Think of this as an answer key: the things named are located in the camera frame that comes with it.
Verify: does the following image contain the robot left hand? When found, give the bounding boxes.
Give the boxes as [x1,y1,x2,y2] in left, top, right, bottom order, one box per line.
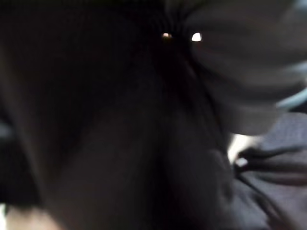
[165,0,307,136]

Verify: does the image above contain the black garment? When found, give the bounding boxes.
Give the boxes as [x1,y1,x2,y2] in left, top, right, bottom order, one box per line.
[0,0,243,230]

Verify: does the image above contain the dark navy garment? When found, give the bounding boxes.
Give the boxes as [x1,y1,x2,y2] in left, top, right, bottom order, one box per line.
[230,111,307,230]

